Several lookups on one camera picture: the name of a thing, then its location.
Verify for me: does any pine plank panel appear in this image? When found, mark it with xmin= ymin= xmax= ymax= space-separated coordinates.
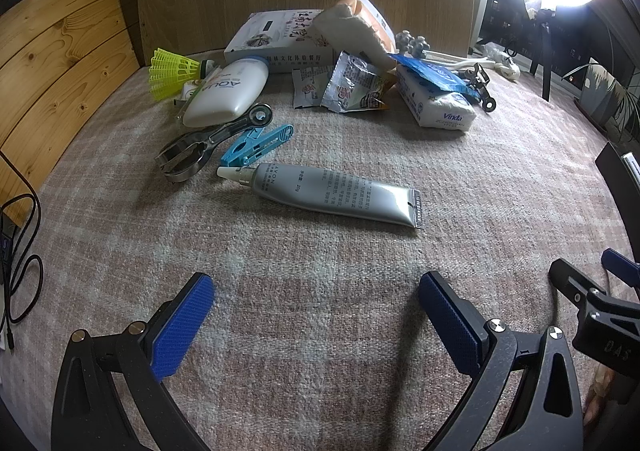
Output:
xmin=0 ymin=0 xmax=141 ymax=227

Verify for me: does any illustrated picture board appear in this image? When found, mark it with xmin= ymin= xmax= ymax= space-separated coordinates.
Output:
xmin=575 ymin=58 xmax=640 ymax=142

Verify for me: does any person's right hand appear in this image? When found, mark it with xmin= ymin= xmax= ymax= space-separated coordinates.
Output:
xmin=582 ymin=362 xmax=623 ymax=432

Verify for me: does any white lotion bottle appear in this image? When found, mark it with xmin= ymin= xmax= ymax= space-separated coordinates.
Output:
xmin=182 ymin=57 xmax=271 ymax=128

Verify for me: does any white printed box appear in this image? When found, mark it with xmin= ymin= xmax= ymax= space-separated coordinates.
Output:
xmin=223 ymin=10 xmax=341 ymax=68

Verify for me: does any crumpled silver snack packet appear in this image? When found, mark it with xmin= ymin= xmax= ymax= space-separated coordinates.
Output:
xmin=320 ymin=51 xmax=391 ymax=113

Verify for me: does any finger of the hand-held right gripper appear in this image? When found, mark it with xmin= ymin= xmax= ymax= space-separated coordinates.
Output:
xmin=601 ymin=247 xmax=640 ymax=289
xmin=548 ymin=258 xmax=613 ymax=318

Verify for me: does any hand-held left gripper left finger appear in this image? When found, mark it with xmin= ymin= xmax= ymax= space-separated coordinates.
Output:
xmin=50 ymin=272 xmax=216 ymax=451

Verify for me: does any black lamp tripod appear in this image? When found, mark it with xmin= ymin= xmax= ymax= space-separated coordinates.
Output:
xmin=525 ymin=0 xmax=557 ymax=102

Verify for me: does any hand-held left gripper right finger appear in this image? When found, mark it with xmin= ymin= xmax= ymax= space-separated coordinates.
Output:
xmin=419 ymin=271 xmax=586 ymax=451

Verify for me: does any black cable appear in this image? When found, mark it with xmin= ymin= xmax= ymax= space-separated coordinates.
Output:
xmin=0 ymin=151 xmax=46 ymax=329

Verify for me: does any silver metal clamp tool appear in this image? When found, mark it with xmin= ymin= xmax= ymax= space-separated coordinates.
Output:
xmin=155 ymin=102 xmax=274 ymax=183

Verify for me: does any yellow shuttlecock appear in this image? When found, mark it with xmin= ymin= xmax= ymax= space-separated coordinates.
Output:
xmin=148 ymin=48 xmax=217 ymax=102

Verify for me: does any silver cream tube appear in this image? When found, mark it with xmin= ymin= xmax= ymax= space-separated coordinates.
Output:
xmin=216 ymin=162 xmax=427 ymax=230

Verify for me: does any white cable with plug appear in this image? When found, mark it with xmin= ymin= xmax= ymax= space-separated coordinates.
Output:
xmin=395 ymin=30 xmax=522 ymax=82

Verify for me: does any blue clothespin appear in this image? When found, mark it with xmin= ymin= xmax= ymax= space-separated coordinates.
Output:
xmin=219 ymin=124 xmax=296 ymax=168

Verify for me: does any white tissue pack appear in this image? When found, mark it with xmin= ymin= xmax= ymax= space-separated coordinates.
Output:
xmin=395 ymin=66 xmax=478 ymax=132

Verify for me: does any orange tissue pack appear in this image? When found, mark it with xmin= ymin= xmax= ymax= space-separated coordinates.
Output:
xmin=312 ymin=0 xmax=398 ymax=72

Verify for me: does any small silver snack packet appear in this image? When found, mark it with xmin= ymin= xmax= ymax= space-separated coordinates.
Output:
xmin=291 ymin=66 xmax=336 ymax=109

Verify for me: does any plaid desktop cloth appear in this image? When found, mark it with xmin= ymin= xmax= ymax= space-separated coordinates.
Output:
xmin=0 ymin=48 xmax=640 ymax=451

